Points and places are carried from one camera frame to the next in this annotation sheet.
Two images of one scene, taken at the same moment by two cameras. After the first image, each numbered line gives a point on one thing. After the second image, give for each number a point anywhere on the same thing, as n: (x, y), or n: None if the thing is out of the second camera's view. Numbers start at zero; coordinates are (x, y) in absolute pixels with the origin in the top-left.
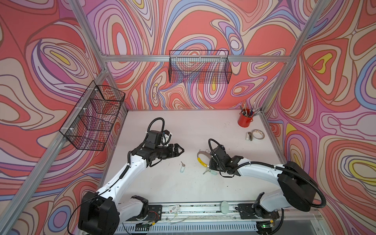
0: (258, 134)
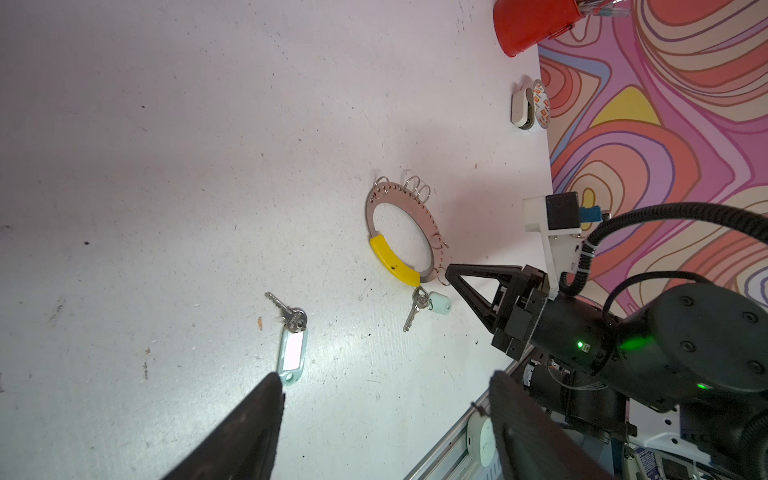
0: (541, 104)
